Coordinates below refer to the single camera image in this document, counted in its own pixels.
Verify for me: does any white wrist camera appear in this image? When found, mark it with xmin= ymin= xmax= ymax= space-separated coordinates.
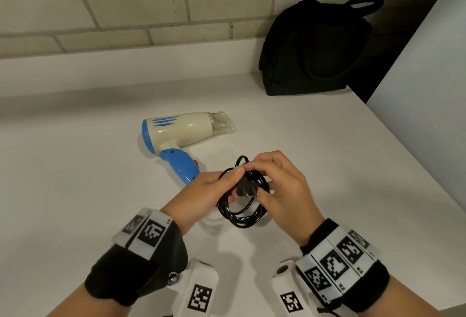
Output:
xmin=171 ymin=257 xmax=220 ymax=317
xmin=271 ymin=260 xmax=321 ymax=317

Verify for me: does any thin black camera cable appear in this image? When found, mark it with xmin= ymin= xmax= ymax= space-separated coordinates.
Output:
xmin=316 ymin=305 xmax=341 ymax=317

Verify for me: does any person's left hand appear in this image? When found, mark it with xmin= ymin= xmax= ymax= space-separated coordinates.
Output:
xmin=160 ymin=166 xmax=247 ymax=236

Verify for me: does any black fabric bag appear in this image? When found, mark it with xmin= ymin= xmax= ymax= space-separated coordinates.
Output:
xmin=258 ymin=0 xmax=385 ymax=96

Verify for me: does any person's right forearm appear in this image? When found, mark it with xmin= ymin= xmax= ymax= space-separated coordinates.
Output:
xmin=358 ymin=276 xmax=445 ymax=317

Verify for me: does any person's right hand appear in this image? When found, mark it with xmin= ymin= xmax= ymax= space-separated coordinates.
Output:
xmin=242 ymin=150 xmax=325 ymax=247

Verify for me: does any black wristband with marker tags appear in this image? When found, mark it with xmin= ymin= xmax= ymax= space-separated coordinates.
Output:
xmin=295 ymin=218 xmax=390 ymax=313
xmin=84 ymin=207 xmax=189 ymax=307

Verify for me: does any black power cord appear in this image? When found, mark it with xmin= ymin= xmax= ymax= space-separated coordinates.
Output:
xmin=217 ymin=155 xmax=272 ymax=229

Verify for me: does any white and blue hair dryer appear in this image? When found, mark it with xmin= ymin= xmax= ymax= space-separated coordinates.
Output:
xmin=141 ymin=110 xmax=237 ymax=186

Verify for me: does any person's left forearm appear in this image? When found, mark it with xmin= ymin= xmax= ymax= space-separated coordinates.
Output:
xmin=45 ymin=284 xmax=121 ymax=317

